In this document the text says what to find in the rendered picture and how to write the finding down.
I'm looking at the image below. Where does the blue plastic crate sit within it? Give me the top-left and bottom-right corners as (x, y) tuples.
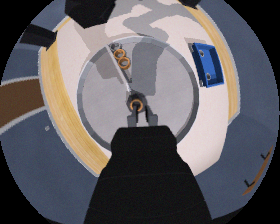
(189, 43), (224, 88)

